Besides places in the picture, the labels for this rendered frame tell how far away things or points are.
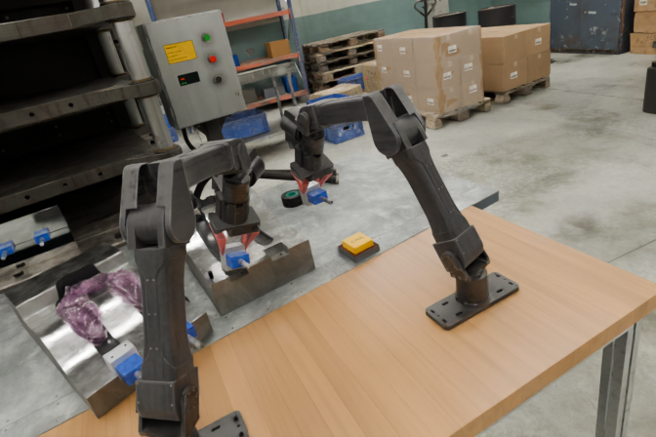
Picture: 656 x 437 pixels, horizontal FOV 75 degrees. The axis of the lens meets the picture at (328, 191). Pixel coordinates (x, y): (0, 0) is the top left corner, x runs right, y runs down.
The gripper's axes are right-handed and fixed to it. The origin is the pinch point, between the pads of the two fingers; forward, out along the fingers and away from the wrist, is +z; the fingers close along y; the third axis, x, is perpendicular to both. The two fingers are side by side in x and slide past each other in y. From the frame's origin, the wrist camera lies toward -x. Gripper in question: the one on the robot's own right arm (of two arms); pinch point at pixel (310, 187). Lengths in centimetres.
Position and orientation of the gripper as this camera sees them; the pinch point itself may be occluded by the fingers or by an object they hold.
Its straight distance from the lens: 120.3
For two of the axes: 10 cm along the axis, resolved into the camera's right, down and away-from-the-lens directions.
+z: -0.6, 6.9, 7.2
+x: 5.5, 6.3, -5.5
